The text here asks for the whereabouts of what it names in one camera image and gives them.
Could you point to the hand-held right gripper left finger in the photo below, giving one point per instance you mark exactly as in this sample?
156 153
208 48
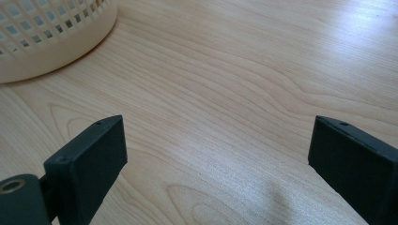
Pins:
90 165

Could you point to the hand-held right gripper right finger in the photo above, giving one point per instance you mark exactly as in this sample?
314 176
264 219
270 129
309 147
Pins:
356 165

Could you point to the cream plastic lattice basket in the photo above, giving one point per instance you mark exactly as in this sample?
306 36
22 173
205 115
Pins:
47 53

